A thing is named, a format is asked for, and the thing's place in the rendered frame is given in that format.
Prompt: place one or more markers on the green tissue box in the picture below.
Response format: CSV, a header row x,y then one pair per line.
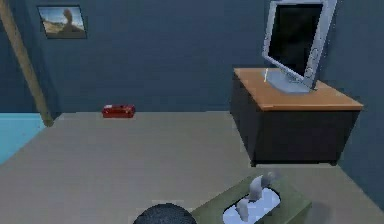
x,y
256,205

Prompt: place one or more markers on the thin pale yellow stick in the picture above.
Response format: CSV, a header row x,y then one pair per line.
x,y
265,75

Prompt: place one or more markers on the framed landscape picture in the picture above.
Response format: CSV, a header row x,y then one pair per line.
x,y
62,21

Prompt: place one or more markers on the black stand with wooden top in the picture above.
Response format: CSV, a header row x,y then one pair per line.
x,y
293,130

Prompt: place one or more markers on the red box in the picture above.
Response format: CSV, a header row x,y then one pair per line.
x,y
118,110

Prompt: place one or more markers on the dark grey round object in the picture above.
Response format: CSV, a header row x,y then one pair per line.
x,y
165,215

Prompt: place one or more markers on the grey television set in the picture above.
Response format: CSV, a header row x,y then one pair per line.
x,y
295,43

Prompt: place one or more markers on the tan wooden door frame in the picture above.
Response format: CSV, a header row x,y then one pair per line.
x,y
26,65

